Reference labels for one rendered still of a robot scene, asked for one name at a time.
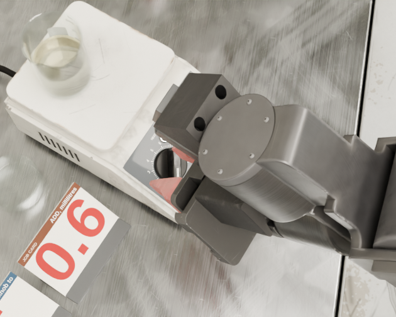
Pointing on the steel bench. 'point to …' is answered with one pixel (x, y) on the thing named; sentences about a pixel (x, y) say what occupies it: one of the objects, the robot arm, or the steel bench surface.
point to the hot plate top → (100, 81)
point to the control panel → (147, 159)
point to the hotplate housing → (86, 158)
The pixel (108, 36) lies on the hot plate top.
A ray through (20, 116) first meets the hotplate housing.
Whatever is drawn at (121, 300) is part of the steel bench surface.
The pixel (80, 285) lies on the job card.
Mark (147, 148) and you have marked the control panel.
